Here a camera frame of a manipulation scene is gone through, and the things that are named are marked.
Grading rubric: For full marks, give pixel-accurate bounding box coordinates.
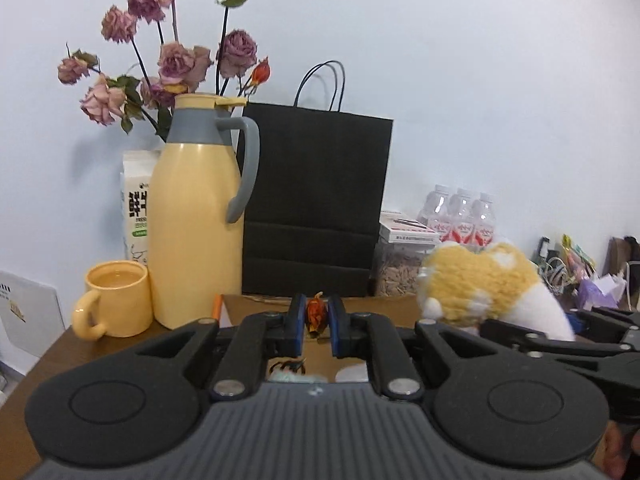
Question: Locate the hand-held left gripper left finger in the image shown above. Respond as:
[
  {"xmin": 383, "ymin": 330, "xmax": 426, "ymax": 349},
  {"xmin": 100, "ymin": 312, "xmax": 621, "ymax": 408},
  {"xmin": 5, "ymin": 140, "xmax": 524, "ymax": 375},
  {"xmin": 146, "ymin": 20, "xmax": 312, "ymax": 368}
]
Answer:
[{"xmin": 135, "ymin": 294, "xmax": 307, "ymax": 401}]

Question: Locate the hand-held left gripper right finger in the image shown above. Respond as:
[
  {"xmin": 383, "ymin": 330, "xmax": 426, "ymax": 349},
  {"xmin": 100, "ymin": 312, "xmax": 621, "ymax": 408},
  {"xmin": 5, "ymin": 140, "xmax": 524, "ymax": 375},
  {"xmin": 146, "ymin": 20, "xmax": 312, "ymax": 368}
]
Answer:
[{"xmin": 327, "ymin": 294, "xmax": 493, "ymax": 401}]

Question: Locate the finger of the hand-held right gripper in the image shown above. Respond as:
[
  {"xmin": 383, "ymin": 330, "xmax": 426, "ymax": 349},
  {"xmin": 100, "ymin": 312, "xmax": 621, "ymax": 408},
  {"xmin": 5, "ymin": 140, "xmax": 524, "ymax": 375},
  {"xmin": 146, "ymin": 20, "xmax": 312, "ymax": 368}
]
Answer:
[
  {"xmin": 565, "ymin": 306, "xmax": 640, "ymax": 335},
  {"xmin": 479, "ymin": 318, "xmax": 640, "ymax": 361}
]

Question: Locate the black USB cable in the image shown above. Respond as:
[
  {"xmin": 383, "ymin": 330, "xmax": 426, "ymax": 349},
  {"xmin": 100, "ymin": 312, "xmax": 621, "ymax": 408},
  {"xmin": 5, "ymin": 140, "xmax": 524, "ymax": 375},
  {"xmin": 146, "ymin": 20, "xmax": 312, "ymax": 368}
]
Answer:
[{"xmin": 270, "ymin": 357, "xmax": 307, "ymax": 376}]

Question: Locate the white bag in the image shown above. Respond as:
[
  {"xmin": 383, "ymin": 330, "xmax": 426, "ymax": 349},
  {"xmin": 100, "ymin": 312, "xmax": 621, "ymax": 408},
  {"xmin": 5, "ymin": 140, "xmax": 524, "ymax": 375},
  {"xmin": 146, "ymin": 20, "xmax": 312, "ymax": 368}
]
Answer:
[{"xmin": 334, "ymin": 362, "xmax": 373, "ymax": 383}]

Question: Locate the yellow and white plush toy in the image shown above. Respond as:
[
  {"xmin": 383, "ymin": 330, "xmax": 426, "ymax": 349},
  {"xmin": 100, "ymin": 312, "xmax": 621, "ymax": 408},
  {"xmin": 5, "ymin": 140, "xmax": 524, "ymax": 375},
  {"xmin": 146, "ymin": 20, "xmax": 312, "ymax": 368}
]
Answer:
[{"xmin": 416, "ymin": 241, "xmax": 576, "ymax": 342}]

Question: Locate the person's right hand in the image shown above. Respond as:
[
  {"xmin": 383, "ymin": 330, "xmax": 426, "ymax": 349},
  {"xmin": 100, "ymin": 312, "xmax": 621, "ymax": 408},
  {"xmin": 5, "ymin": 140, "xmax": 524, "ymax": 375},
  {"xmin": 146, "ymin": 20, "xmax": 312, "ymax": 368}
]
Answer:
[{"xmin": 601, "ymin": 419, "xmax": 640, "ymax": 480}]

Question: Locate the purple tissue pack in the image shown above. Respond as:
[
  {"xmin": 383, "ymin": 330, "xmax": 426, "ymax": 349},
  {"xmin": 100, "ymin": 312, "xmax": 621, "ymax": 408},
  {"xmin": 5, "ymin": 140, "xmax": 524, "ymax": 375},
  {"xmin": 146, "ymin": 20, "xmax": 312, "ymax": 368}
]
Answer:
[{"xmin": 577, "ymin": 272, "xmax": 626, "ymax": 311}]

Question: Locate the colourful snack packet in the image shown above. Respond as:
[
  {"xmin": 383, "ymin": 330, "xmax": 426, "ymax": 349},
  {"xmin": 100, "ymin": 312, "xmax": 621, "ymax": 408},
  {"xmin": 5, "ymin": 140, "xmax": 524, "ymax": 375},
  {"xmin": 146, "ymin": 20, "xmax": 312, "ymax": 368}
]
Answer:
[{"xmin": 560, "ymin": 234, "xmax": 598, "ymax": 281}]

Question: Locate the clear sunflower seed container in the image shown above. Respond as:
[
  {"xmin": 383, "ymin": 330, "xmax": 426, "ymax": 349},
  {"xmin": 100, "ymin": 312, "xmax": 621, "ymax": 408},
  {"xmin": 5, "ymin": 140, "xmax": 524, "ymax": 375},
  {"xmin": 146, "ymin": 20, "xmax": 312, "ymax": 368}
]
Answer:
[{"xmin": 372, "ymin": 242, "xmax": 441, "ymax": 298}]

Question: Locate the clear water bottle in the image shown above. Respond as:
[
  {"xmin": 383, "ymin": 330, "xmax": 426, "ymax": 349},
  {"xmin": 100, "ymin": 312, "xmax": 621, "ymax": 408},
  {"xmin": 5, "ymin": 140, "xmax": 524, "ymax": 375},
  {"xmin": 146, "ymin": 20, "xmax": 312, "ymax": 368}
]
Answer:
[
  {"xmin": 417, "ymin": 184, "xmax": 453, "ymax": 228},
  {"xmin": 470, "ymin": 191, "xmax": 497, "ymax": 250},
  {"xmin": 446, "ymin": 187, "xmax": 476, "ymax": 246}
]

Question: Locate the small white flat box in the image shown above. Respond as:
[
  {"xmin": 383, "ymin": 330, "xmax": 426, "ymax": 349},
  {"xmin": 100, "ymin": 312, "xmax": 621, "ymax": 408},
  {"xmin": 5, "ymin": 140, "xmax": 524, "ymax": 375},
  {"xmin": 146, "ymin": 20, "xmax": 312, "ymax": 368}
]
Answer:
[{"xmin": 377, "ymin": 210, "xmax": 443, "ymax": 246}]

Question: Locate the black paper bag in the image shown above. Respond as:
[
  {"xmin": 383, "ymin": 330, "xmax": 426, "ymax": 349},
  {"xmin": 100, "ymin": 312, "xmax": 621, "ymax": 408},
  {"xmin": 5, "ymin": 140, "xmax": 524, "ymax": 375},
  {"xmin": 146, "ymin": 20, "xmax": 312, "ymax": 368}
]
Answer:
[{"xmin": 236, "ymin": 60, "xmax": 394, "ymax": 298}]

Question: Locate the yellow thermos jug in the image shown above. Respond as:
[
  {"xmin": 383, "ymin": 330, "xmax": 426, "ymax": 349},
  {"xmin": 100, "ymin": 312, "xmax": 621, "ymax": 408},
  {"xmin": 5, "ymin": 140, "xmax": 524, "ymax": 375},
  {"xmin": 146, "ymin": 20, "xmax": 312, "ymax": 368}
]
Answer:
[{"xmin": 148, "ymin": 92, "xmax": 261, "ymax": 331}]

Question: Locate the yellow mug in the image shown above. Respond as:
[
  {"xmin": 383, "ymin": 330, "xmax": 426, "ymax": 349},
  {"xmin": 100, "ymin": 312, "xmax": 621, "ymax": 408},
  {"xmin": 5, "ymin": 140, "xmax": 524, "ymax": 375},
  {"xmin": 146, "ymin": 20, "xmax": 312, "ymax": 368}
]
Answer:
[{"xmin": 71, "ymin": 260, "xmax": 153, "ymax": 339}]

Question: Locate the white milk carton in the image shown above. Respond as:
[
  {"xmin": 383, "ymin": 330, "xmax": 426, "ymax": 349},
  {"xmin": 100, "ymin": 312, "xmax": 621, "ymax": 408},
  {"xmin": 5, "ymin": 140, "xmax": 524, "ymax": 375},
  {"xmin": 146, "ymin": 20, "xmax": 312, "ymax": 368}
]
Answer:
[{"xmin": 120, "ymin": 149, "xmax": 163, "ymax": 266}]

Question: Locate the white card at left edge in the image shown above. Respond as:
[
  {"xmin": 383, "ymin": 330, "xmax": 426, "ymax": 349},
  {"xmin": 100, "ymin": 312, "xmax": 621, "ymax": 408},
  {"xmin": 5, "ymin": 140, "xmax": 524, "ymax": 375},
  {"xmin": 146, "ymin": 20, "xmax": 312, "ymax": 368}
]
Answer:
[{"xmin": 0, "ymin": 270, "xmax": 66, "ymax": 361}]

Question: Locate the dried pink rose bouquet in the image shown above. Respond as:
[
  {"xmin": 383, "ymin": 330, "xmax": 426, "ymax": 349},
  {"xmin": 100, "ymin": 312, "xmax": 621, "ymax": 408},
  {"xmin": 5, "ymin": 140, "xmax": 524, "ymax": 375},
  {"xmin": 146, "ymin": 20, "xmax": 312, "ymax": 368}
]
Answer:
[{"xmin": 57, "ymin": 0, "xmax": 273, "ymax": 143}]

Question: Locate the white cable tangle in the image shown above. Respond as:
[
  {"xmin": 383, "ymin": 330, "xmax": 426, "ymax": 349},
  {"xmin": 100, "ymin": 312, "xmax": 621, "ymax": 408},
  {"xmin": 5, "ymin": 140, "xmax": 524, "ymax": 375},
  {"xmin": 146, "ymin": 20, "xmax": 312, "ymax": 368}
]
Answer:
[{"xmin": 542, "ymin": 255, "xmax": 571, "ymax": 293}]

